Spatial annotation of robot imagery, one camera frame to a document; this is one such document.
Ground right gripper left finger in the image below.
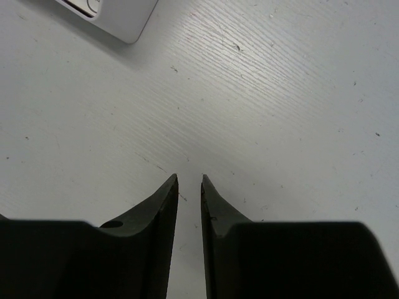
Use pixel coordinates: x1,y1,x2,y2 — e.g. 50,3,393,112
1,174,178,298

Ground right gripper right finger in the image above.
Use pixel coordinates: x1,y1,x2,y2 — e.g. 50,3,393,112
201,176,398,298

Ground pink white eraser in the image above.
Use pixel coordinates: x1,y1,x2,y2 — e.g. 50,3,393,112
61,0,103,22

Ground right white compartment organizer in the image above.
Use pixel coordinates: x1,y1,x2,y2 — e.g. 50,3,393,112
58,0,158,44

